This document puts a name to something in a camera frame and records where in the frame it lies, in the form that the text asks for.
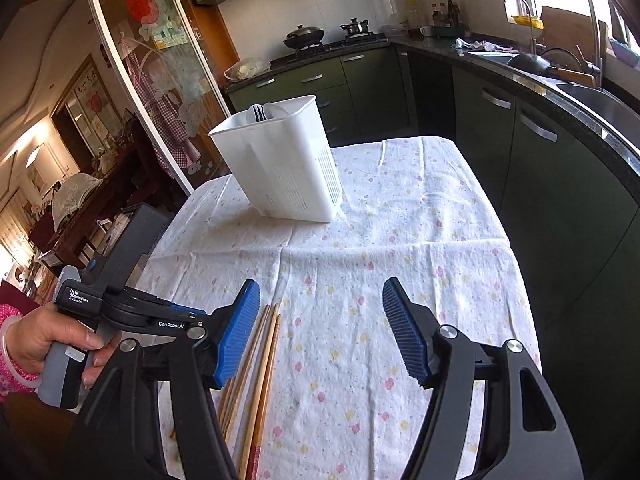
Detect pink dotted sleeve forearm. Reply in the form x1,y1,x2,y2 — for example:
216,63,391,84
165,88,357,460
0,304,41,402

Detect green kitchen cabinets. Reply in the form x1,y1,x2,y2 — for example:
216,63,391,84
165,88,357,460
226,46,639,418

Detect steel kitchen sink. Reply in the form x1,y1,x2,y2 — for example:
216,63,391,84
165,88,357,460
466,51,639,159

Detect person's left hand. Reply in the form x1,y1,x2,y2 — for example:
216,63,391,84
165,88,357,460
6,302,122,388

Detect dark wooden dining table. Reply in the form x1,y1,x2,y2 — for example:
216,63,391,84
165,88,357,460
28,148,141,273

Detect checked pink apron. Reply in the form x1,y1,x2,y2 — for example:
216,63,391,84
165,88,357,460
124,52,201,169

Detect floral white tablecloth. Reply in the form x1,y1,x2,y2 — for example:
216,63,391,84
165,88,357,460
138,136,539,479

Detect white plastic utensil holder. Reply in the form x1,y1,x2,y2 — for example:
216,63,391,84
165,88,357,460
209,94,343,223

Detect glass sliding door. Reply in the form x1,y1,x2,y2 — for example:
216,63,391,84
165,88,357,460
88,0,230,194

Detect white spoon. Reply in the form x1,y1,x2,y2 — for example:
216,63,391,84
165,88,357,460
262,103,290,120

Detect plastic bag on counter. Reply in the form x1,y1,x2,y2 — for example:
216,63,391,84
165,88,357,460
224,58,271,82

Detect black wok with lid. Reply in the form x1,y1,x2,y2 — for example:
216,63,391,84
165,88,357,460
283,25,324,50

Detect gas stove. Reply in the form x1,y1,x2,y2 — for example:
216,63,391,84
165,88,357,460
292,32,387,58

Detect small steel pot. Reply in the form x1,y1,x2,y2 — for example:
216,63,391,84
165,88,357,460
341,18,371,38

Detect black pan in sink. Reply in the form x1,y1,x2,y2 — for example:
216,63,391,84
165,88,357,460
506,53,596,88

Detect small chrome faucet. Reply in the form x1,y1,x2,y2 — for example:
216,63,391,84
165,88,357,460
503,0,537,55

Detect crumpled dish cloth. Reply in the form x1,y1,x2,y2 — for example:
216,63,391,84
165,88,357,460
454,38,518,53

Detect wooden cutting board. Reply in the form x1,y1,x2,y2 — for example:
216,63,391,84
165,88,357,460
539,6,596,62

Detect condiment bottles tray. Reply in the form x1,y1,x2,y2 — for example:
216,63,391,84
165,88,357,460
432,0,466,38

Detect chrome tall faucet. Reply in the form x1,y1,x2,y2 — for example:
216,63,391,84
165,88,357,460
587,0,605,90

